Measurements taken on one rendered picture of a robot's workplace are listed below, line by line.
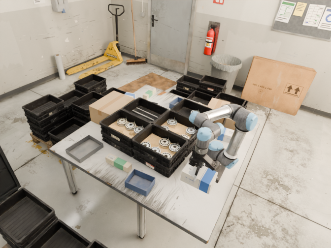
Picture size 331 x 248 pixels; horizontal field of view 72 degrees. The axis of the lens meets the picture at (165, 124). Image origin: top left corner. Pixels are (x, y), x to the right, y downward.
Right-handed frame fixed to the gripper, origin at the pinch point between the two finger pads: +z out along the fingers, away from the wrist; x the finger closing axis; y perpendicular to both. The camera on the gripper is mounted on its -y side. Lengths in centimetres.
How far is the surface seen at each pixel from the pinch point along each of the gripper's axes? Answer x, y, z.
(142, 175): -5, 48, 38
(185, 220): 9.4, 0.3, 40.7
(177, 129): -64, 48, 28
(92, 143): -12, 112, 40
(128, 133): -32, 83, 27
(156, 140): -38, 56, 27
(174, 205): 3.4, 12.9, 40.6
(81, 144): -5, 120, 40
